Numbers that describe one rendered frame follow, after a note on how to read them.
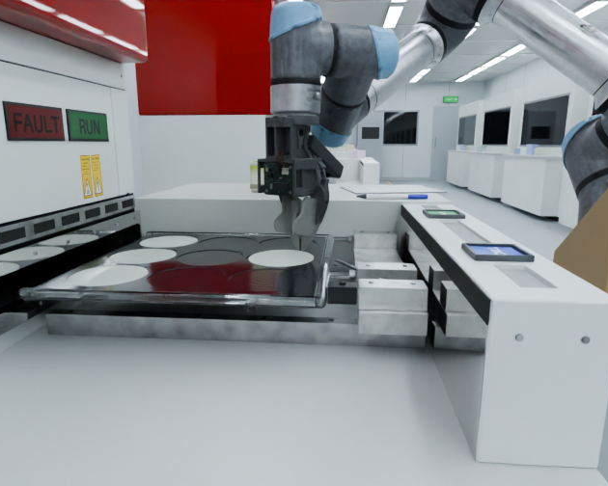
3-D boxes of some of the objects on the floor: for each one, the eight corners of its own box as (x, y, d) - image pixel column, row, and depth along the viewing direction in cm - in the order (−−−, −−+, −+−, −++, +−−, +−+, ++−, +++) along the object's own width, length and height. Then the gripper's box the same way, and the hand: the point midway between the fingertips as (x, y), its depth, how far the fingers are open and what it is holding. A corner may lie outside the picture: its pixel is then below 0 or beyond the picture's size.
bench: (460, 190, 1058) (467, 100, 1015) (444, 183, 1233) (449, 106, 1190) (509, 191, 1049) (517, 100, 1006) (485, 184, 1224) (491, 106, 1181)
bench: (489, 202, 844) (500, 89, 801) (465, 192, 1019) (472, 98, 976) (550, 202, 835) (564, 88, 792) (514, 193, 1010) (524, 98, 967)
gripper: (251, 116, 68) (254, 255, 72) (300, 114, 62) (300, 263, 67) (287, 118, 74) (288, 245, 79) (333, 117, 69) (331, 252, 74)
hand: (304, 243), depth 75 cm, fingers closed
